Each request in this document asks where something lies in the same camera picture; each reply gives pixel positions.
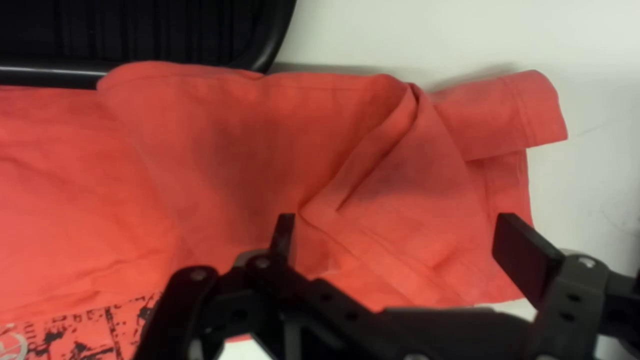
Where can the black ribbed plastic tray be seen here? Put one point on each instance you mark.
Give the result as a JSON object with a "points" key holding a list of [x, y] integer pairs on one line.
{"points": [[133, 30]]}

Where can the orange sweatshirt with black print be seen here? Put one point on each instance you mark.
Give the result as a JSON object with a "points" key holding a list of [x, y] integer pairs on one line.
{"points": [[200, 172]]}

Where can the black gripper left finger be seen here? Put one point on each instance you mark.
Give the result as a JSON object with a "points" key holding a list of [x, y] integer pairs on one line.
{"points": [[200, 312]]}

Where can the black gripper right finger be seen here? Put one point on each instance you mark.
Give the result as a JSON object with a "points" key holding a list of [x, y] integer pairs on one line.
{"points": [[572, 306]]}

